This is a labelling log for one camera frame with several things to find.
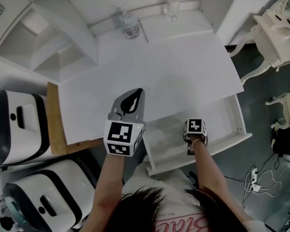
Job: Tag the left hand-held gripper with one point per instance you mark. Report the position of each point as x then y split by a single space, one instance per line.
118 134

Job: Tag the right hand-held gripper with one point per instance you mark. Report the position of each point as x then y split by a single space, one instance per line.
195 127

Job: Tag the white desk drawer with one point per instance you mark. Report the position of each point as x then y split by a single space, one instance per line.
181 149

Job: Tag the person's right forearm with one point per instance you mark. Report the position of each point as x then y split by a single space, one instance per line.
209 170

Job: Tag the person's left forearm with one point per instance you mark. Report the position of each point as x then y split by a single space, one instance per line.
110 180

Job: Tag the white desk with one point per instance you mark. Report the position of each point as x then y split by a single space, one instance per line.
149 64

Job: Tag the person's white printed shirt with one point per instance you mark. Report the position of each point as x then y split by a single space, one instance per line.
174 197

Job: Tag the clear glass jar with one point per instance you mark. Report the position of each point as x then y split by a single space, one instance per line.
129 24

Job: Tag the white power strip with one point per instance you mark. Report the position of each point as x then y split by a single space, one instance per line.
253 180

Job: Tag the brown wooden board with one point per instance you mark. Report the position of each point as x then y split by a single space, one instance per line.
56 129

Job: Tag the white ornate stool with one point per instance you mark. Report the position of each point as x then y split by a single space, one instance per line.
284 105

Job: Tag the black bag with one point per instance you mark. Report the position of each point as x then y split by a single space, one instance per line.
286 141

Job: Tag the white ceramic vase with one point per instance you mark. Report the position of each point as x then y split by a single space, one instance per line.
171 8

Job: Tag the white cubby shelf unit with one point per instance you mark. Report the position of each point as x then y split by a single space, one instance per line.
38 37

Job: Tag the white and black appliance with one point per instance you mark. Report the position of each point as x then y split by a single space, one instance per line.
19 127
50 197

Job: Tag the white ornate dressing table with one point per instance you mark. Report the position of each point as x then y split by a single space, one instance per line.
273 40

